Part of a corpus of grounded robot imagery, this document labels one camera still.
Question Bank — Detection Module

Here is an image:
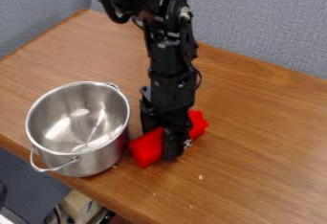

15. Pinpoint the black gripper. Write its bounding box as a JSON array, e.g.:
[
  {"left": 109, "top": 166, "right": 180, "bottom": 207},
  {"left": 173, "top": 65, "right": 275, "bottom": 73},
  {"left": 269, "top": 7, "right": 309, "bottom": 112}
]
[{"left": 138, "top": 71, "right": 197, "bottom": 162}]

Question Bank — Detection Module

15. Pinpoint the beige box under table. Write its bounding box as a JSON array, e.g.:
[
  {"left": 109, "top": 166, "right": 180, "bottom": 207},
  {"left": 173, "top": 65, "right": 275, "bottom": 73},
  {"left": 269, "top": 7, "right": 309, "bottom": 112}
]
[{"left": 60, "top": 190, "right": 104, "bottom": 224}]

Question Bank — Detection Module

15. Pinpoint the stainless steel pot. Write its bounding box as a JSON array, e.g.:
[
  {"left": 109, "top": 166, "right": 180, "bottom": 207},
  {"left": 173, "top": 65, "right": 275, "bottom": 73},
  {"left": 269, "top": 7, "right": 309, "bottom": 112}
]
[{"left": 25, "top": 81, "right": 132, "bottom": 177}]

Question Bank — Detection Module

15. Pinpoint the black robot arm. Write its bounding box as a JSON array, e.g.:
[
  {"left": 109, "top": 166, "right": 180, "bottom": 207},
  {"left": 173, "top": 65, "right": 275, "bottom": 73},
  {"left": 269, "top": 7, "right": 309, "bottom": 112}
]
[{"left": 100, "top": 0, "right": 201, "bottom": 161}]

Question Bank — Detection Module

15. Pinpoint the red block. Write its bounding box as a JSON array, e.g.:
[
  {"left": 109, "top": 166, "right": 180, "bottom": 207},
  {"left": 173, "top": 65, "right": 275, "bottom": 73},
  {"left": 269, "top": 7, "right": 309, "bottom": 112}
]
[{"left": 128, "top": 110, "right": 209, "bottom": 168}]

